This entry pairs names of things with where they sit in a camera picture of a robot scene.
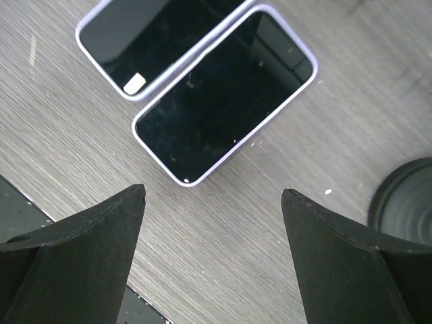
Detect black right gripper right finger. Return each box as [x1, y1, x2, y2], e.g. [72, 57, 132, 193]
[281, 189, 431, 323]

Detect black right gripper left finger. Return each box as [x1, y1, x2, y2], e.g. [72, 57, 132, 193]
[0, 184, 146, 324]

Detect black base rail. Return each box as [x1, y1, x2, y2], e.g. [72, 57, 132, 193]
[0, 175, 175, 324]

